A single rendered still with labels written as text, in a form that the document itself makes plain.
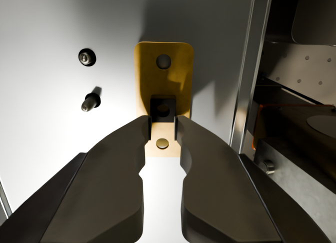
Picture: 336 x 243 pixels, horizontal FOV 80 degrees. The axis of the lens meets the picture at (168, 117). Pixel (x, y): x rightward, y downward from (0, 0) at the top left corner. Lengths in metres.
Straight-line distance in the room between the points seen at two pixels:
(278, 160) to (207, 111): 0.07
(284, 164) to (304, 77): 0.38
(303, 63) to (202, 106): 0.41
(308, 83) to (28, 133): 0.52
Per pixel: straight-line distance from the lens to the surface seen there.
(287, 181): 0.18
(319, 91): 0.58
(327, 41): 0.20
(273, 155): 0.19
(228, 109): 0.16
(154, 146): 0.16
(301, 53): 0.53
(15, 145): 0.20
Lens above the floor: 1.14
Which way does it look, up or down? 67 degrees down
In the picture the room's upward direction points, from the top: 177 degrees clockwise
